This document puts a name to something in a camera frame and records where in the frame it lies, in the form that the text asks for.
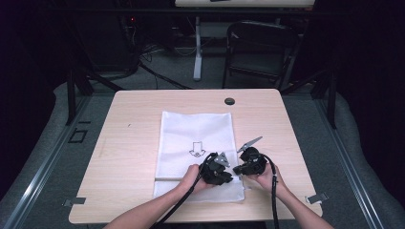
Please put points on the white desk leg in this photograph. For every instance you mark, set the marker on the white desk leg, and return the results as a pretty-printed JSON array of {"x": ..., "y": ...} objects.
[{"x": 198, "y": 54}]

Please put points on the black table grommet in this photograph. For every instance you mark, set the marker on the black table grommet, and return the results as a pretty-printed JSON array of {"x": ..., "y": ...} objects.
[{"x": 229, "y": 101}]

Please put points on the person's left hand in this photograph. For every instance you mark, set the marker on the person's left hand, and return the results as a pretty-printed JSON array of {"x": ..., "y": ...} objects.
[{"x": 192, "y": 178}]

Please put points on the black frame post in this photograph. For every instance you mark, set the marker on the black frame post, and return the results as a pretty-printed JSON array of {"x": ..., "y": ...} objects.
[
  {"x": 71, "y": 95},
  {"x": 332, "y": 98}
]

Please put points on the dark equipment cabinet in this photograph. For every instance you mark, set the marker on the dark equipment cabinet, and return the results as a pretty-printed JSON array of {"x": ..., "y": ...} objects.
[{"x": 105, "y": 41}]

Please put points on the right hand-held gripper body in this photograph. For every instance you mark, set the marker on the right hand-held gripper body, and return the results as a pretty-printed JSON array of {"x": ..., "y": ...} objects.
[{"x": 254, "y": 160}]

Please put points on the black folding chair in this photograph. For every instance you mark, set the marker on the black folding chair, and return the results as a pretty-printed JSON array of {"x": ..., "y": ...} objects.
[{"x": 259, "y": 51}]

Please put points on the grey metal table bracket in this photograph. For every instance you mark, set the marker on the grey metal table bracket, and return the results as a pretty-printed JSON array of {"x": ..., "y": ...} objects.
[
  {"x": 74, "y": 201},
  {"x": 316, "y": 198}
]

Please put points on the black tape square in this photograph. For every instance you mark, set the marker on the black tape square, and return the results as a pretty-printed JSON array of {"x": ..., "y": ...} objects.
[{"x": 69, "y": 140}]

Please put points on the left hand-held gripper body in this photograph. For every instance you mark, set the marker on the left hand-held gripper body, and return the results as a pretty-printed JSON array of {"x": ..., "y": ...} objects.
[{"x": 215, "y": 168}]

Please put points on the person's right hand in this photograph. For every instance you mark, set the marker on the person's right hand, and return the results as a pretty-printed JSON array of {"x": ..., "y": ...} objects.
[{"x": 267, "y": 181}]

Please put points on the white mesh laundry bag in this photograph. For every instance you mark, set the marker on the white mesh laundry bag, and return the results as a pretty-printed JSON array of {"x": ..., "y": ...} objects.
[{"x": 191, "y": 133}]

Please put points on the aluminium floor rail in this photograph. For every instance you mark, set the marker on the aluminium floor rail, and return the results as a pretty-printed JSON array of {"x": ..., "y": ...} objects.
[
  {"x": 47, "y": 165},
  {"x": 350, "y": 165}
]

